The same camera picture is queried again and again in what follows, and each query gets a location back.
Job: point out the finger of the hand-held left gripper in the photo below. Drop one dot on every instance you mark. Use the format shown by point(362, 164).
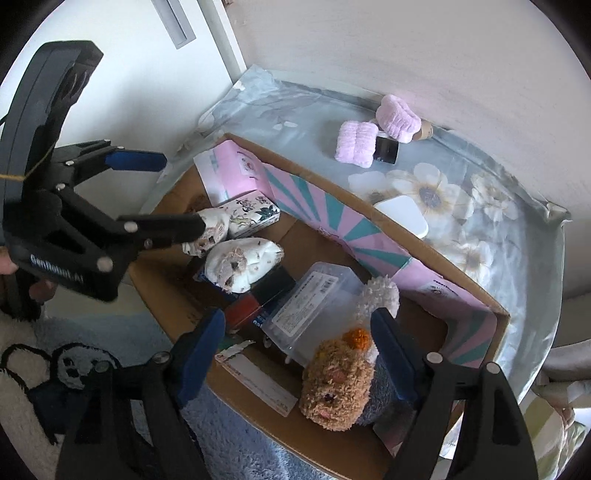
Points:
point(138, 160)
point(171, 228)

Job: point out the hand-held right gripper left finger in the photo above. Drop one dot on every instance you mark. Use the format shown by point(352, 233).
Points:
point(201, 357)

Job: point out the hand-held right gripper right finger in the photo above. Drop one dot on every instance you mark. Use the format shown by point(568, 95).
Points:
point(392, 355)

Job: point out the grey towel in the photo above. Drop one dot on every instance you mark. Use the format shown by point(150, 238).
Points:
point(381, 397)

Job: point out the white spotted fabric pouch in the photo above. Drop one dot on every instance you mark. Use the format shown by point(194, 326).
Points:
point(244, 265)
point(214, 226)

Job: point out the white fluffy plush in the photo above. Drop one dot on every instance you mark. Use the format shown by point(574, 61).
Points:
point(378, 295)

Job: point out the small red black box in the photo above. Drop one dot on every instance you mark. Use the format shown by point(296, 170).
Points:
point(244, 311)

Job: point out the brown plush toy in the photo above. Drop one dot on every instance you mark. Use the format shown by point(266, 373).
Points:
point(334, 383)

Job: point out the floral tissue packet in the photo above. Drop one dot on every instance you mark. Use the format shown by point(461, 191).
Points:
point(251, 212)

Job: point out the clear plastic box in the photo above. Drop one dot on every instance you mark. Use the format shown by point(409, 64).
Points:
point(309, 314)

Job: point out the cardboard box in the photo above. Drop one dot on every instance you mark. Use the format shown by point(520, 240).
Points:
point(323, 443)

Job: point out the person's left hand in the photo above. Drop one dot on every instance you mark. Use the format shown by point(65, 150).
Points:
point(44, 288)

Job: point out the pink tissue packet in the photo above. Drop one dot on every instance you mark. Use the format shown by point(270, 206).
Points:
point(231, 170)

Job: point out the white square case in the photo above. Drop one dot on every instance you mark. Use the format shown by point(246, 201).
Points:
point(402, 216)

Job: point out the floral tablecloth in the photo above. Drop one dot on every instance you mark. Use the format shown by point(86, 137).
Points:
point(498, 258)

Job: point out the green patterned blanket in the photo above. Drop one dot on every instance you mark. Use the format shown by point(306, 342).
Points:
point(545, 438)

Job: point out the pink fluffy wristband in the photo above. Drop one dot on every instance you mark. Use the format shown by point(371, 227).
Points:
point(398, 117)
point(356, 144)

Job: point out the small dark bottle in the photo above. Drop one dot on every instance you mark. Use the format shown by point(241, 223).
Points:
point(386, 149)

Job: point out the small wooden knob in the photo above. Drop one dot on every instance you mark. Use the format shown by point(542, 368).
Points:
point(425, 129)

